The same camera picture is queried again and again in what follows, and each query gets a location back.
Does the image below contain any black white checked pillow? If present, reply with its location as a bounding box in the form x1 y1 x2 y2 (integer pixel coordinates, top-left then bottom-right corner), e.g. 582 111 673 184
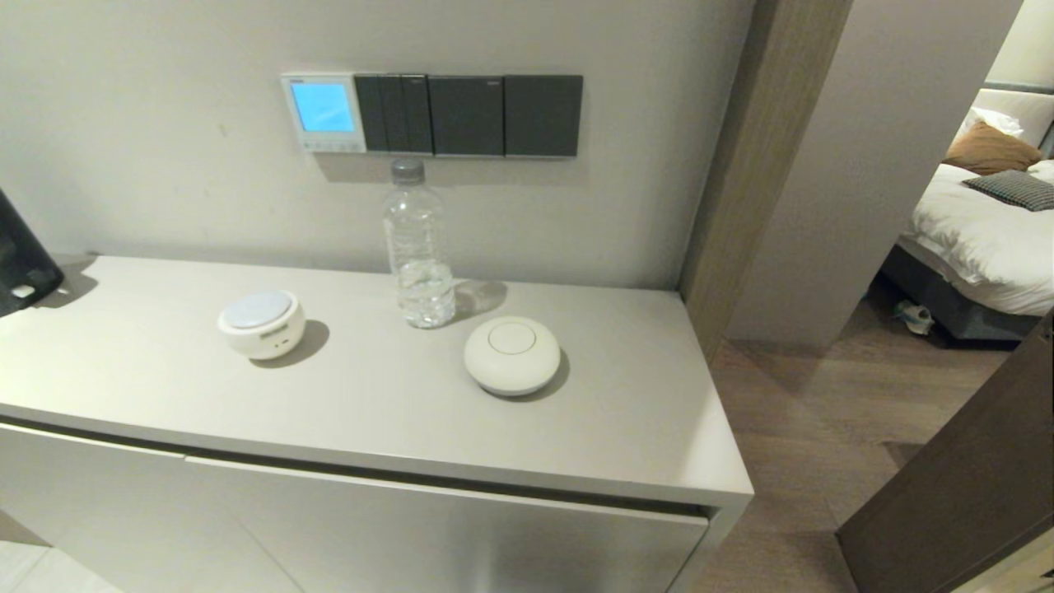
963 170 1054 212

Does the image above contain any brown wooden door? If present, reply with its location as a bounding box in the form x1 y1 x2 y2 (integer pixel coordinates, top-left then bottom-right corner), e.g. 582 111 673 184
836 309 1054 593

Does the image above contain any white round dome device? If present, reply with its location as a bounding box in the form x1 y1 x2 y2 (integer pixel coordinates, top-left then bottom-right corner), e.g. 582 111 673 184
463 316 562 398

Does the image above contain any brown pillow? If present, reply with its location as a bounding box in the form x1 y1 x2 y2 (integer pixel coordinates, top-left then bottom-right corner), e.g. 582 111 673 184
944 120 1045 175

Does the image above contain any white round speaker grey top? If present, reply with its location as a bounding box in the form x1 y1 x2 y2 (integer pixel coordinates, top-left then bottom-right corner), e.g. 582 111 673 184
217 289 306 362

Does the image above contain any beige padded headboard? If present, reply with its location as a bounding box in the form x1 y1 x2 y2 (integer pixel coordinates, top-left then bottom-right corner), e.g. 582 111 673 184
972 80 1054 151

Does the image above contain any bed with white duvet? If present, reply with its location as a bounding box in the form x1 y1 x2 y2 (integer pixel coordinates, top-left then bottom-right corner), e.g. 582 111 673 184
898 162 1054 317

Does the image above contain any dark grey triple wall switch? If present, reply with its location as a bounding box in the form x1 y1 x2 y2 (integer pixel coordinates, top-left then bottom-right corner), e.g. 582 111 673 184
354 74 434 156

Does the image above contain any wall thermostat blue screen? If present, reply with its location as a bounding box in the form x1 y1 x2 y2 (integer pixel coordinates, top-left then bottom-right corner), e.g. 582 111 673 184
280 72 368 154

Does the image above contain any dark grey bed base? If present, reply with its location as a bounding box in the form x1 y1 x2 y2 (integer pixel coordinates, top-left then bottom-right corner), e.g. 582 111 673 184
877 245 1047 344

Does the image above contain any wooden door frame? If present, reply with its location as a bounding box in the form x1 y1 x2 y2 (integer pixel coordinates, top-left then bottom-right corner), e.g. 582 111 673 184
679 0 855 363

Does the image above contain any clear plastic water bottle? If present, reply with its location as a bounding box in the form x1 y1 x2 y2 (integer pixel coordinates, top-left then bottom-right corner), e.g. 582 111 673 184
382 158 456 329

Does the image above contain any teal white sneaker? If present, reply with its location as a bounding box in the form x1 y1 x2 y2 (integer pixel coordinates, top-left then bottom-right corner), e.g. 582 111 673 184
896 300 935 336

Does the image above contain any grey sideboard cabinet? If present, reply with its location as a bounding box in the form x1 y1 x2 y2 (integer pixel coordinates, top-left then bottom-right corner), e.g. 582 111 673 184
0 254 754 593

